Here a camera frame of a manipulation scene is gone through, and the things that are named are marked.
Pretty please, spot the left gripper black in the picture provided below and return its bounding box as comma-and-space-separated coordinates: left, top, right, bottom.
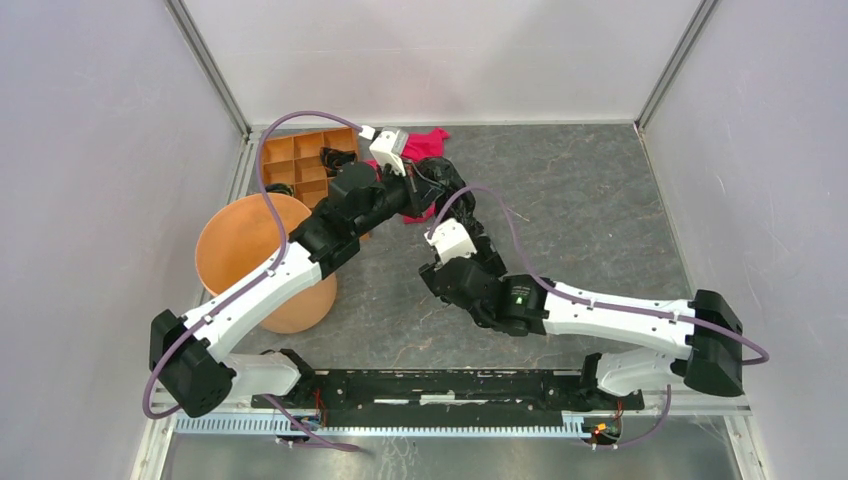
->
353, 157, 446, 237

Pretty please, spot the orange trash bin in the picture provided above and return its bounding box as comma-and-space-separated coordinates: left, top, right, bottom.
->
195, 194, 337, 334

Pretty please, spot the black trash bag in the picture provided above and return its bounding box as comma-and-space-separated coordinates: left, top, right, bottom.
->
415, 157, 485, 239

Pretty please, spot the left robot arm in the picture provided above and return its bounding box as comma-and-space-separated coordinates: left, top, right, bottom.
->
143, 164, 454, 419

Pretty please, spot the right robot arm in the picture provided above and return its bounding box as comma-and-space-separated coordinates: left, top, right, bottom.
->
419, 220, 744, 408

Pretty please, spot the red cloth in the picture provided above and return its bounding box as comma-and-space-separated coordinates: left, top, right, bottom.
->
402, 127, 451, 224

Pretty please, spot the rolled black bag top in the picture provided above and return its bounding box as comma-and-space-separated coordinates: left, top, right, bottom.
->
319, 147, 358, 178

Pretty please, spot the rolled black bag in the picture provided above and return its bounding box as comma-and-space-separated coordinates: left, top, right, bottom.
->
319, 147, 358, 178
265, 183, 294, 196

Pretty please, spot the orange compartment tray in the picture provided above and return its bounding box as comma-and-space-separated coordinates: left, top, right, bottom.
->
260, 127, 360, 209

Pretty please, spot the rolled black bag left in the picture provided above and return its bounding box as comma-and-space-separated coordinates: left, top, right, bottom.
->
265, 183, 294, 196

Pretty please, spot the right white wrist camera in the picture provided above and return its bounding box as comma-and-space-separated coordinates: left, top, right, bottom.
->
425, 218, 478, 264

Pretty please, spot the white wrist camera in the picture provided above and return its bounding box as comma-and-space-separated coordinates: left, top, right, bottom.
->
359, 125, 409, 177
425, 218, 478, 264

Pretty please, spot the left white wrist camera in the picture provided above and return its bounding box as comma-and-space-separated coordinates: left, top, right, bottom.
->
359, 125, 409, 177

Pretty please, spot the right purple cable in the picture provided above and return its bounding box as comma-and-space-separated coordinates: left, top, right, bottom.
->
427, 184, 771, 452

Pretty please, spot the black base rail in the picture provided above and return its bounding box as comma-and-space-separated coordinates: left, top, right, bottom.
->
279, 369, 645, 427

